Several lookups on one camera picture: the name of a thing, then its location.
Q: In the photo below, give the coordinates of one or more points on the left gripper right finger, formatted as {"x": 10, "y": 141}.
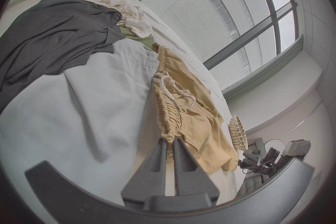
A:
{"x": 191, "y": 183}

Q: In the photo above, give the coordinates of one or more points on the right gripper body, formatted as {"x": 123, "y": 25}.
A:
{"x": 251, "y": 162}

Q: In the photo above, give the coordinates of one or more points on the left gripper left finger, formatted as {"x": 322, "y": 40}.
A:
{"x": 147, "y": 186}

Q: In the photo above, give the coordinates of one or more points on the tan shorts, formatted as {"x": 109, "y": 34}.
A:
{"x": 194, "y": 118}

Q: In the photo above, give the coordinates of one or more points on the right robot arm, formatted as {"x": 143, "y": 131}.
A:
{"x": 270, "y": 156}

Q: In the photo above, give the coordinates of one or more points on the round woven basket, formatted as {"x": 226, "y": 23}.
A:
{"x": 237, "y": 133}

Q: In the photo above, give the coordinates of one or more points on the pale blue garment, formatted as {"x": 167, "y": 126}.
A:
{"x": 78, "y": 112}

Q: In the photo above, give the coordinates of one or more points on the green garment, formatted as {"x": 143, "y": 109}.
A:
{"x": 144, "y": 40}

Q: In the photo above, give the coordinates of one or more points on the black garment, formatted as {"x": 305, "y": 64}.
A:
{"x": 52, "y": 39}

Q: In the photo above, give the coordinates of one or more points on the window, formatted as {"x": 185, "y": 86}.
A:
{"x": 210, "y": 20}

